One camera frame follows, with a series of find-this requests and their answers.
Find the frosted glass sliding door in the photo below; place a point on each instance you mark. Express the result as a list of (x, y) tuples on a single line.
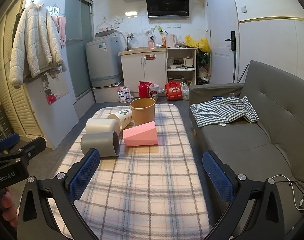
[(74, 55)]

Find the metal faucet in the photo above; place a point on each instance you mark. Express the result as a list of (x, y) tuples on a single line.
[(128, 43)]

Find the cream cup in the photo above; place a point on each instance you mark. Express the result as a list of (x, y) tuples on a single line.
[(101, 125)]

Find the grey ridged suitcase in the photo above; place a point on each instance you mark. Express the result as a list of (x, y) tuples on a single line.
[(0, 122)]

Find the pink electric kettle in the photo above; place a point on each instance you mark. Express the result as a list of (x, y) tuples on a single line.
[(170, 40)]

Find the white plastic bag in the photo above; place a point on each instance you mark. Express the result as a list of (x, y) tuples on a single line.
[(185, 92)]

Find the grey cup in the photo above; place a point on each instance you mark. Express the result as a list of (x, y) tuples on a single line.
[(96, 143)]

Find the plaid covered table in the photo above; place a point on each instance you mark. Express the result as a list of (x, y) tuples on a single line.
[(142, 180)]

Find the white washing machine platform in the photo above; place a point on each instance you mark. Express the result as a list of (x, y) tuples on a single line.
[(104, 93)]

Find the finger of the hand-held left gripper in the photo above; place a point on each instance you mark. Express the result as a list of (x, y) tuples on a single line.
[(9, 140), (33, 143)]

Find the white door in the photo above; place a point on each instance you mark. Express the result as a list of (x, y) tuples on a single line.
[(219, 30)]

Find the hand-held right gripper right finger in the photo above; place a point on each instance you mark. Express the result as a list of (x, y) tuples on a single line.
[(217, 180)]

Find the grey sofa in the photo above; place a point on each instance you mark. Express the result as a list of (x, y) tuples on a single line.
[(267, 120)]

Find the white open shelf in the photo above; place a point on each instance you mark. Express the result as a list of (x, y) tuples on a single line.
[(180, 52)]

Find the pink angular cup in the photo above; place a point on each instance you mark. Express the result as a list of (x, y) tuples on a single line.
[(139, 135)]

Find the white wall switch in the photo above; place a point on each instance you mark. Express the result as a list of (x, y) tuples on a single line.
[(243, 9)]

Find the person's left hand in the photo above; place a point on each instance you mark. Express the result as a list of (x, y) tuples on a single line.
[(7, 205)]

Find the white sink cabinet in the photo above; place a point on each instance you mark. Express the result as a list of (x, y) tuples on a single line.
[(142, 72)]

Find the grey washing machine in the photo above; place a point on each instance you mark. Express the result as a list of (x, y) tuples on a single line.
[(104, 57)]

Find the yellow plastic bag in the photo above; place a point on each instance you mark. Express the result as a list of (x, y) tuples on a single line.
[(200, 43)]

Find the white padded jacket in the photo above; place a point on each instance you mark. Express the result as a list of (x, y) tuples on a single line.
[(34, 42)]

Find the green checked cloth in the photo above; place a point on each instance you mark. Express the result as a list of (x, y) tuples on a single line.
[(217, 112)]

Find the red shopping bag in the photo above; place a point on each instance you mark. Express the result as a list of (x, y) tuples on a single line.
[(174, 91)]

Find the red cartoon bag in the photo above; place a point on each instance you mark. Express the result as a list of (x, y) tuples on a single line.
[(154, 92)]

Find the pink towel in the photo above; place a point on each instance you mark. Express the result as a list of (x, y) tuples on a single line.
[(61, 30)]

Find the printed white paper cup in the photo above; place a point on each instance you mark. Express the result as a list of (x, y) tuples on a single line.
[(124, 117)]

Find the orange bottle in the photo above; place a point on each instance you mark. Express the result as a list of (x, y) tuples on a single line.
[(164, 41)]

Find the louvered wooden door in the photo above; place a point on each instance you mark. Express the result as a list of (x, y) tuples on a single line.
[(6, 80)]

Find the black range hood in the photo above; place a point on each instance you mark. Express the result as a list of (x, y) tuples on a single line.
[(167, 2)]

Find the brown paper cup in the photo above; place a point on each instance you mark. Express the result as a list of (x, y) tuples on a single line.
[(142, 115)]

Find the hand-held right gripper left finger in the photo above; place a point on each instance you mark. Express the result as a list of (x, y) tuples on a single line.
[(83, 173)]

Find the red thermos jug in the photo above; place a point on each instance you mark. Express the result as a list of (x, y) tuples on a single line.
[(143, 90)]

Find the white blue packet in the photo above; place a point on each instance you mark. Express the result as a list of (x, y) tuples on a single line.
[(123, 95)]

